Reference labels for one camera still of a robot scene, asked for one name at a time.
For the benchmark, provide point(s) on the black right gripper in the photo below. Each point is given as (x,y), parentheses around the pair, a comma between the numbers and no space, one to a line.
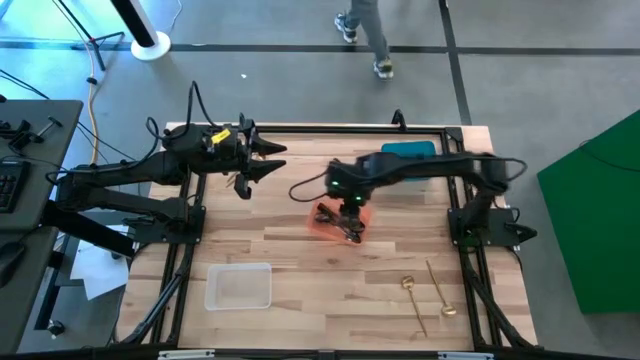
(352,207)

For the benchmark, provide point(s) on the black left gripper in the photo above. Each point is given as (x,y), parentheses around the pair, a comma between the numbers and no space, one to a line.
(240,160)

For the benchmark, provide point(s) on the orange translucent plastic bin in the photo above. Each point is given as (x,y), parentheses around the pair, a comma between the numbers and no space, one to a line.
(367,222)

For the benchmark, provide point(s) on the black spoon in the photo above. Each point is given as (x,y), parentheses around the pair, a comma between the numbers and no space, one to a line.
(352,236)

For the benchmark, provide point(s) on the gold spoon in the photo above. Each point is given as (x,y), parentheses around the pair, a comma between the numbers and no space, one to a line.
(232,180)
(448,310)
(407,282)

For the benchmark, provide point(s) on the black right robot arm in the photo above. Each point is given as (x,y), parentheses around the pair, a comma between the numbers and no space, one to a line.
(450,167)

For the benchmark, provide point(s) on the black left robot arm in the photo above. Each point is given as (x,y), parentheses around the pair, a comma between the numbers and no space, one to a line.
(125,175)

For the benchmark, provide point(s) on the yellow label tag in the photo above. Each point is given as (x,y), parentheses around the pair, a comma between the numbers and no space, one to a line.
(221,136)

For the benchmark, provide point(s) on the teal plastic bin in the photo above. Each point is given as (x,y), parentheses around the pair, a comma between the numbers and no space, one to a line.
(407,148)

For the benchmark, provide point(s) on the clear plastic bin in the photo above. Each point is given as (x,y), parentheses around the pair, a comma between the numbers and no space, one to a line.
(239,287)

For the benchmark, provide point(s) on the white round stand base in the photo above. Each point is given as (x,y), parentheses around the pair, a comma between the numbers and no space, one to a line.
(150,47)

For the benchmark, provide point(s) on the person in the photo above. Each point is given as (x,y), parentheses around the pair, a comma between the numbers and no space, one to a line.
(372,30)

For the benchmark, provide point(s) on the black diagonal bar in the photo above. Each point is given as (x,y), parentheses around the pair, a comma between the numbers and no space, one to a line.
(87,230)

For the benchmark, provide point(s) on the black stand pole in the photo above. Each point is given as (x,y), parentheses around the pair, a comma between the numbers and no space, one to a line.
(134,20)

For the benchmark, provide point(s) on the white paper sheets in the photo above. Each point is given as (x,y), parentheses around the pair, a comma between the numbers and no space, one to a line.
(100,270)

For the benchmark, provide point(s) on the black tripod stand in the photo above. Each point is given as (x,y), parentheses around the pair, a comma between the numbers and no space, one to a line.
(95,40)

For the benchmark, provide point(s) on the dark grey desk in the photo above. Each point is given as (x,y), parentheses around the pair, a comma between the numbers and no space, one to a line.
(25,300)
(45,150)

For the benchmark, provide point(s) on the black clamp tool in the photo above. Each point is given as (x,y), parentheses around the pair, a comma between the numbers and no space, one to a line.
(22,136)

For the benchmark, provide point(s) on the green mat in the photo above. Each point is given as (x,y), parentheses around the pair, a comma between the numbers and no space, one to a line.
(600,225)

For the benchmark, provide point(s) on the black keyboard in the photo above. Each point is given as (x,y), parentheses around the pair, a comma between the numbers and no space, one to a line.
(10,185)

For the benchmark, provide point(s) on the black desk caster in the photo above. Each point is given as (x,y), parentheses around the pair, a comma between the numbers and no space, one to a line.
(56,327)

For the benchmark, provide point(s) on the black computer mouse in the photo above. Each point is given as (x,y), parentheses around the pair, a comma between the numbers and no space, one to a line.
(10,260)

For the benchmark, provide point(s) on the black aluminium table frame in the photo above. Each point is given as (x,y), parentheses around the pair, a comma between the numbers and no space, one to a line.
(325,129)

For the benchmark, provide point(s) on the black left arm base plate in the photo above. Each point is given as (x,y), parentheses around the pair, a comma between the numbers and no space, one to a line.
(165,230)

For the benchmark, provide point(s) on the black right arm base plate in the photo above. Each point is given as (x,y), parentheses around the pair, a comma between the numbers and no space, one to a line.
(492,232)

